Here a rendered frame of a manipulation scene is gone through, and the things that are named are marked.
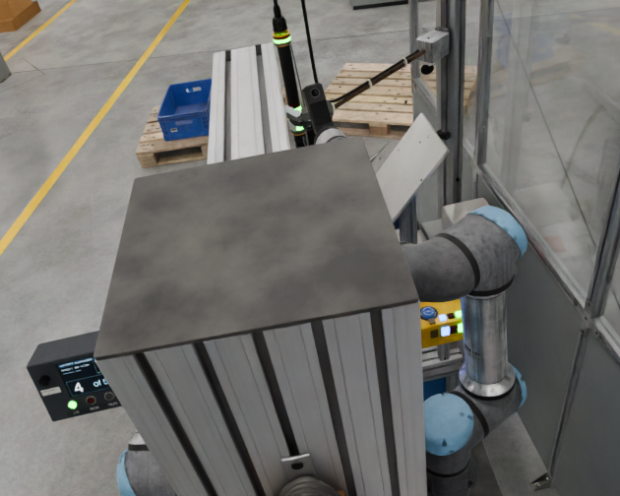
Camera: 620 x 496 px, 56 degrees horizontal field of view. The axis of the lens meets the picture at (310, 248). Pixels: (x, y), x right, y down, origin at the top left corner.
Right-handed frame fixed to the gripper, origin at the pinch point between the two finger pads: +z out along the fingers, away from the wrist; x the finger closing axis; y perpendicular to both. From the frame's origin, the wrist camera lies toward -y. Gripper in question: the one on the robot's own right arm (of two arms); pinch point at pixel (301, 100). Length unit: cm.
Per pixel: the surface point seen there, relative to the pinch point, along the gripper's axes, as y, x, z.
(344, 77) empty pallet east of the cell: 153, 125, 322
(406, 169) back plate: 42, 35, 13
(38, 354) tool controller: 42, -86, -13
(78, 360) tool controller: 42, -76, -19
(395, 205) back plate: 49, 27, 7
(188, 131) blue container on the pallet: 146, -19, 295
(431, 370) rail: 83, 18, -34
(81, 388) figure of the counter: 50, -78, -21
